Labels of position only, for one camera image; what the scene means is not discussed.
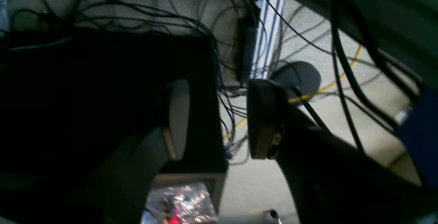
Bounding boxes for black computer case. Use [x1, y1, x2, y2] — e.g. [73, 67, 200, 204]
[1, 29, 228, 193]

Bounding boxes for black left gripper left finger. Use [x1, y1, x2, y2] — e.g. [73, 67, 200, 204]
[1, 79, 190, 224]

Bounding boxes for yellow cable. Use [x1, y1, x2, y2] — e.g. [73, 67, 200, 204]
[223, 44, 363, 142]

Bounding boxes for silver foil bag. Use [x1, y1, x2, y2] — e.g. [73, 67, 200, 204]
[140, 182, 218, 224]

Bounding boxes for red small tool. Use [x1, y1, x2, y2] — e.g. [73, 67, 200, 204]
[164, 200, 182, 224]

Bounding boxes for round black stand base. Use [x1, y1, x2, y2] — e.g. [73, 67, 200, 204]
[269, 61, 322, 107]

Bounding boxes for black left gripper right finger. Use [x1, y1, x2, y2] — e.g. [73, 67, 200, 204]
[247, 79, 437, 224]

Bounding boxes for aluminium frame rail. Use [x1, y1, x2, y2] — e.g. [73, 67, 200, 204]
[250, 0, 285, 79]

